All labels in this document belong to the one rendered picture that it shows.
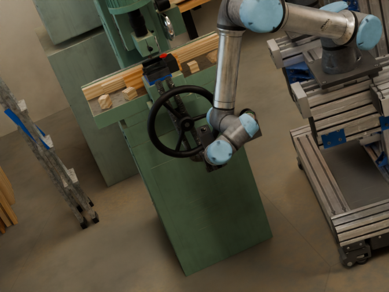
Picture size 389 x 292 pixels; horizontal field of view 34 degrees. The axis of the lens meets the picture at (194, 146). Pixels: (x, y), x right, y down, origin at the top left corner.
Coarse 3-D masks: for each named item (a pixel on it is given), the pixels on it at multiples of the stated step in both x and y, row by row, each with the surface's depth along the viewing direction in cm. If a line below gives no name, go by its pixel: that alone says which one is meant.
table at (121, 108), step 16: (208, 64) 250; (192, 80) 247; (208, 80) 249; (112, 96) 253; (144, 96) 245; (192, 96) 240; (96, 112) 244; (112, 112) 244; (128, 112) 245; (160, 112) 239
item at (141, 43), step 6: (132, 36) 257; (144, 36) 249; (150, 36) 247; (138, 42) 247; (144, 42) 248; (150, 42) 248; (138, 48) 251; (144, 48) 249; (156, 48) 250; (144, 54) 250; (150, 54) 255
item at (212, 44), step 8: (208, 40) 261; (216, 40) 260; (192, 48) 259; (200, 48) 260; (208, 48) 261; (184, 56) 259; (192, 56) 260; (120, 80) 256; (104, 88) 255; (112, 88) 256; (120, 88) 257
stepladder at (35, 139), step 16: (0, 80) 316; (0, 96) 305; (16, 112) 309; (32, 128) 318; (32, 144) 320; (48, 144) 329; (48, 160) 344; (64, 176) 330; (64, 192) 335; (80, 192) 343; (80, 208) 360; (80, 224) 344
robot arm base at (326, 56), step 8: (328, 48) 225; (336, 48) 224; (344, 48) 224; (352, 48) 225; (328, 56) 227; (336, 56) 225; (344, 56) 224; (352, 56) 225; (360, 56) 228; (328, 64) 228; (336, 64) 226; (344, 64) 225; (352, 64) 225; (360, 64) 227; (328, 72) 229; (336, 72) 227; (344, 72) 226
